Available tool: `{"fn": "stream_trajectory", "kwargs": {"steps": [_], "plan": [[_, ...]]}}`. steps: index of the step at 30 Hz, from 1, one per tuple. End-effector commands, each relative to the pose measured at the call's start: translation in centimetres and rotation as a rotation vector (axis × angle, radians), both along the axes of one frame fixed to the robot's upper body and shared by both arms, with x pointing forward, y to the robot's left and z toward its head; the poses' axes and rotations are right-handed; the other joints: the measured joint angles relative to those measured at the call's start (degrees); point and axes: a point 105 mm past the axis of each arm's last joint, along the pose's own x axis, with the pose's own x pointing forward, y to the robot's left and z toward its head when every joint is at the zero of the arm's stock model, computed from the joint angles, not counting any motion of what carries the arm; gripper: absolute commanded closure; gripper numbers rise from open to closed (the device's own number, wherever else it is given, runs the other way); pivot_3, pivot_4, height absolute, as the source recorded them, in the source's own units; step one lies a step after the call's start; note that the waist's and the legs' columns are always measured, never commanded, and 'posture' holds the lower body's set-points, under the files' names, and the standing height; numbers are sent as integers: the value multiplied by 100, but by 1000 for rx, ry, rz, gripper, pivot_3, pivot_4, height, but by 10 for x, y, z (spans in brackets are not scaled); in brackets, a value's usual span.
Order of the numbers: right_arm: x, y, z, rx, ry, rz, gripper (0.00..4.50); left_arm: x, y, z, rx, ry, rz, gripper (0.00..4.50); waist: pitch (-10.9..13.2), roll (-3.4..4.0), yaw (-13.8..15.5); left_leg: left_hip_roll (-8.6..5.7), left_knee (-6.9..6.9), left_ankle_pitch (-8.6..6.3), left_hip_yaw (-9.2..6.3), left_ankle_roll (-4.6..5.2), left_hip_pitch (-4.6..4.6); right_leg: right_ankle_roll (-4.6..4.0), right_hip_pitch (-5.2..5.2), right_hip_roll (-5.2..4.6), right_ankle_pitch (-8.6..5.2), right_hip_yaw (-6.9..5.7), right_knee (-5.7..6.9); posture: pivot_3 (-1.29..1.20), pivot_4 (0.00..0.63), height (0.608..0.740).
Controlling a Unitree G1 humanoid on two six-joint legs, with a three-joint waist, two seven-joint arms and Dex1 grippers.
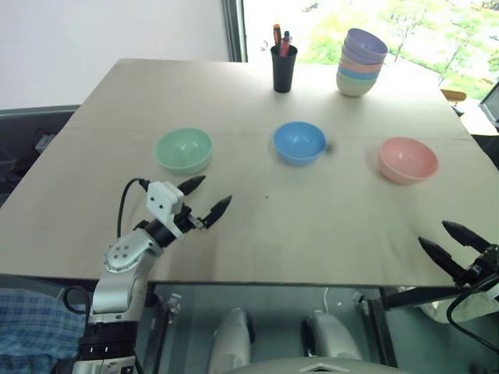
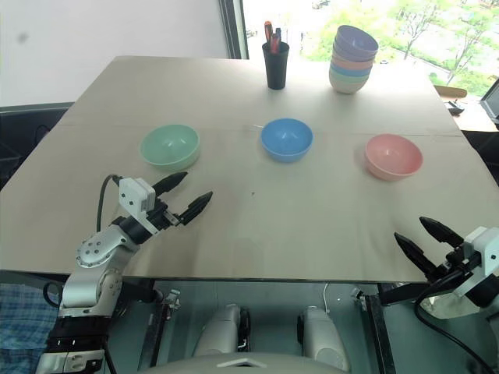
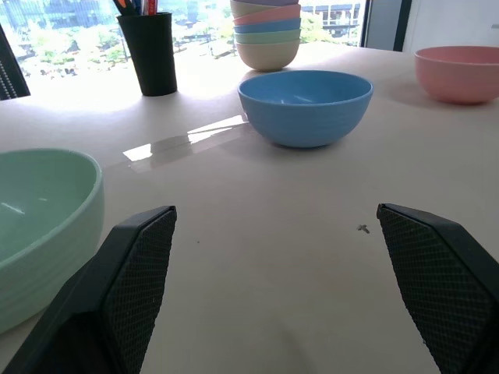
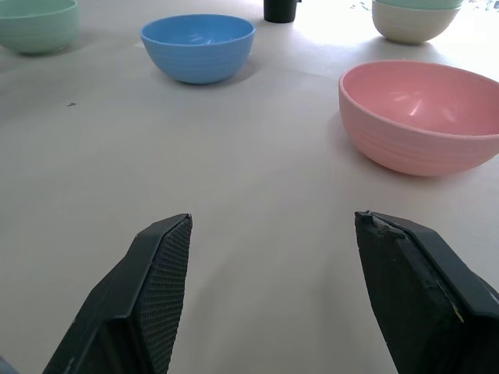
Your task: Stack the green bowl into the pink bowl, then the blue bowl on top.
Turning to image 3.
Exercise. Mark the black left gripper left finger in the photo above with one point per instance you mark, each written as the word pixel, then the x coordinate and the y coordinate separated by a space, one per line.
pixel 128 296

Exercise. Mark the blue pen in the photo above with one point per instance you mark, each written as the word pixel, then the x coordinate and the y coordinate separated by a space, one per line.
pixel 136 6

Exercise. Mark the green stacked bowl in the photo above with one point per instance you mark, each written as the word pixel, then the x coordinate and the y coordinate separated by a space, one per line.
pixel 267 37

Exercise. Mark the beige stacked bowl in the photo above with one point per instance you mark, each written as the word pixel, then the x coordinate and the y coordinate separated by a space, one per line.
pixel 267 56

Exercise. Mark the pink stacked bowl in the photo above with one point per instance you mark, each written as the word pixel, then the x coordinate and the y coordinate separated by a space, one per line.
pixel 269 16

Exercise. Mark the blue stacked bowl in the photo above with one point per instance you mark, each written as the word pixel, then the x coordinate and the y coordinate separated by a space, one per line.
pixel 267 26

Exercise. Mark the black pen cup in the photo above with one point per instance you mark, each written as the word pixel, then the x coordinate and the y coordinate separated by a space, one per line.
pixel 150 54

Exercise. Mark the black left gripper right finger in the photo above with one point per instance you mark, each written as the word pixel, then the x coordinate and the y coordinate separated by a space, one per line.
pixel 440 288

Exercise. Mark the red pen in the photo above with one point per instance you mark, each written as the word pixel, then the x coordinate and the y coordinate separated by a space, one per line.
pixel 151 6

